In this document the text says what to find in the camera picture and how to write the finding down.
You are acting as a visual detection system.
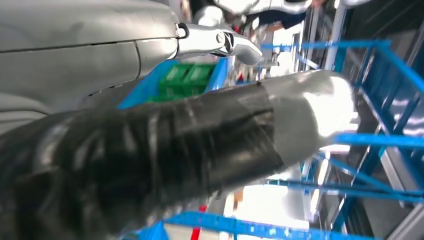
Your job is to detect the blue metal shelf rack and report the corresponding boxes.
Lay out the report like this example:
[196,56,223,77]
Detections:
[123,210,377,240]
[116,39,424,204]

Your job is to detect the red barrier belt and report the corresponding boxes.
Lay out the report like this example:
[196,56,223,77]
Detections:
[190,204,209,240]

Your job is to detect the green plastic crate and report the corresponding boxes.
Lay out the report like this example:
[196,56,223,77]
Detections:
[157,63,195,100]
[182,62,218,98]

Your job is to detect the person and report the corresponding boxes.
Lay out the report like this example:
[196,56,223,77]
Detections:
[256,0,329,32]

